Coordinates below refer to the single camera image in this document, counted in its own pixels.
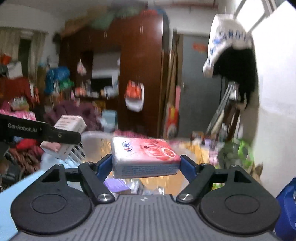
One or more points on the blue bag with print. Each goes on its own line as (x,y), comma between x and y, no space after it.
(285,226)

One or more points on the red white hanging bag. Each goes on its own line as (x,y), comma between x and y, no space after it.
(134,96)

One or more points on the pink floral blanket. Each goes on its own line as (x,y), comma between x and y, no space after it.
(28,115)

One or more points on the green plastic bag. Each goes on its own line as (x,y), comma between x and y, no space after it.
(237,152)

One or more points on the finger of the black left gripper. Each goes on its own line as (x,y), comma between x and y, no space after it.
(35,130)

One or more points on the red white tissue pack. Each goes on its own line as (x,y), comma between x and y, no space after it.
(143,157)

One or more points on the pink white box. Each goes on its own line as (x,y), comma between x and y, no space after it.
(69,126)

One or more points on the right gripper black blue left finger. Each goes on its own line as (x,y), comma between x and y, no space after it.
(93,176)

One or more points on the white cloth with blue letters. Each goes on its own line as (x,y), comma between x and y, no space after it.
(225,32)

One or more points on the black hanging garment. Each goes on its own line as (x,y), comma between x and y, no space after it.
(238,66)

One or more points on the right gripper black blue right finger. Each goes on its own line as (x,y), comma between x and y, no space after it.
(199,178)

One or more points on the clear plastic basket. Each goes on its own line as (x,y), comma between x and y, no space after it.
(93,147)

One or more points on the dark red wooden wardrobe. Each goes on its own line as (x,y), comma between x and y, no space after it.
(143,43)

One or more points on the grey door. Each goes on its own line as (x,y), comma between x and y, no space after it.
(200,96)

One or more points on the blue plastic bags pile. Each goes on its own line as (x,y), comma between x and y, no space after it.
(57,77)

